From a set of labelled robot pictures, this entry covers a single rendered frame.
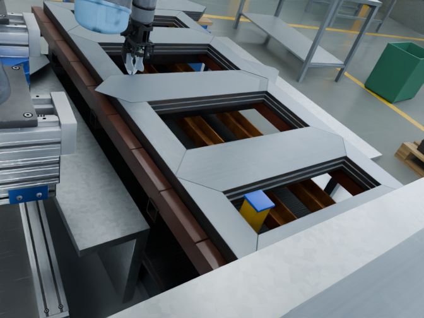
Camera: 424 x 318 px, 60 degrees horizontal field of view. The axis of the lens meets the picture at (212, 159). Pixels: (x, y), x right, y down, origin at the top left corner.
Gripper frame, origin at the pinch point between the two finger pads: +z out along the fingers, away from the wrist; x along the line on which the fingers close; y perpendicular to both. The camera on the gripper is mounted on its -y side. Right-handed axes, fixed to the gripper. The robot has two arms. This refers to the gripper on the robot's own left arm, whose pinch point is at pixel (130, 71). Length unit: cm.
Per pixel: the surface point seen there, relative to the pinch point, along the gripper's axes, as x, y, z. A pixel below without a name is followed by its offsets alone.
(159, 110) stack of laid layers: 1.8, 20.5, 3.8
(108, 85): -11.6, 7.7, 0.6
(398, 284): -6, 107, -21
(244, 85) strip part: 44.7, 14.0, 0.5
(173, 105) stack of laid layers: 7.7, 19.8, 2.6
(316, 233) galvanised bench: -9, 92, -19
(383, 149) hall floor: 259, 4, 87
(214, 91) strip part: 27.2, 16.8, 0.5
